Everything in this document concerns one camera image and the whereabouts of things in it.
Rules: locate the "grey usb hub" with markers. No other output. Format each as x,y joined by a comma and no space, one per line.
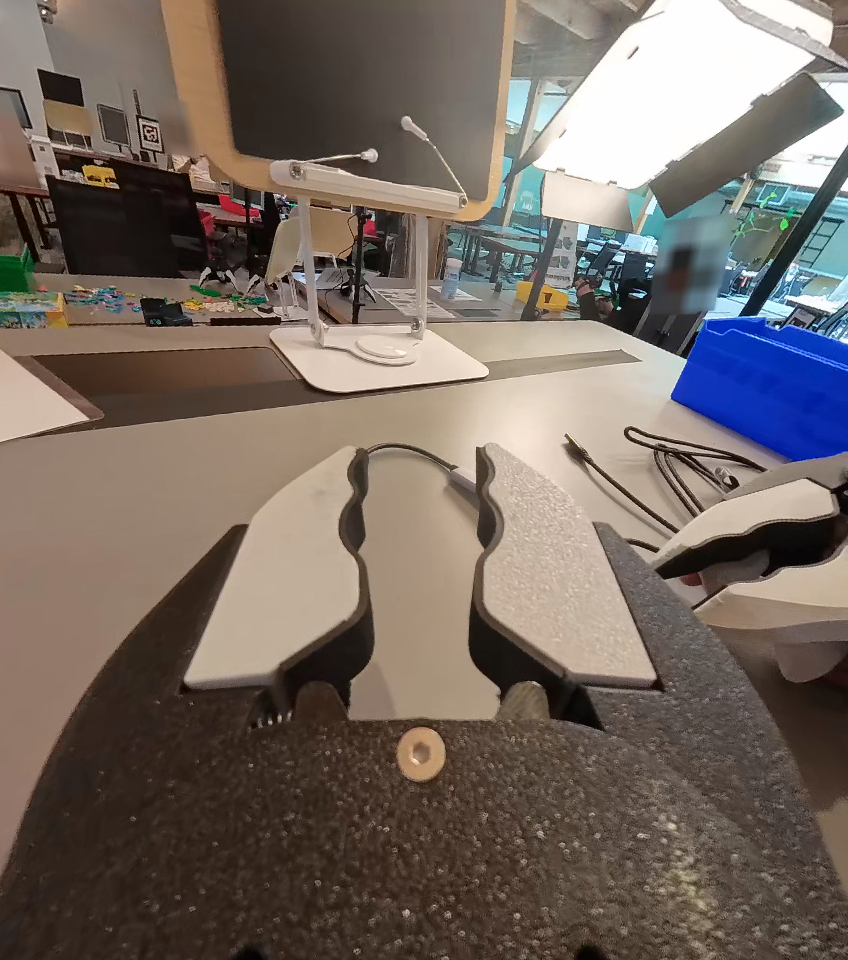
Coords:
463,480

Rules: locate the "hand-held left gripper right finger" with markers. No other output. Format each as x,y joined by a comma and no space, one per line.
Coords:
559,592

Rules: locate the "yellow plastic bin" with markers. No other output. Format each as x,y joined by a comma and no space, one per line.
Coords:
536,294

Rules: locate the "colourful toy brick box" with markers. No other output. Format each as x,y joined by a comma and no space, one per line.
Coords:
3,311

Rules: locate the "white paper sheet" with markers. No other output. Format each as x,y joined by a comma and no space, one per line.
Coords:
409,300

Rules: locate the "printed marker tag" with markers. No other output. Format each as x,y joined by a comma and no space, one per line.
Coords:
152,135

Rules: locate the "white board stand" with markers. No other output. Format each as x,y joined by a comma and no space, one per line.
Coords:
379,367

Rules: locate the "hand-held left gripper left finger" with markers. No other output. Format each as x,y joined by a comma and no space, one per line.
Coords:
281,585

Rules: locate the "studio light panel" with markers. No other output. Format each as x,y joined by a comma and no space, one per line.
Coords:
664,97

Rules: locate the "blue plastic bin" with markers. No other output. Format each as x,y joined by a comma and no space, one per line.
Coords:
791,382

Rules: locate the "small black device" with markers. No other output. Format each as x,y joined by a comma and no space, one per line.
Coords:
165,311

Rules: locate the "black stand pole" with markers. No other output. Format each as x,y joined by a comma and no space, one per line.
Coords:
810,225

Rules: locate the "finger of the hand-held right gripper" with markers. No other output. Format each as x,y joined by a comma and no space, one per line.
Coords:
754,517
791,600

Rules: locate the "black board with wooden frame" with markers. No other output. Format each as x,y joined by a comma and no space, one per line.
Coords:
364,75

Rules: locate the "white laminated sheet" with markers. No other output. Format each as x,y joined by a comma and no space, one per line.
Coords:
3,390

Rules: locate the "pile of toy bricks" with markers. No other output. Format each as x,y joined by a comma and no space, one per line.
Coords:
228,304

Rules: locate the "white bottle with blue label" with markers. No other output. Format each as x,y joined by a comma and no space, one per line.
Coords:
451,281

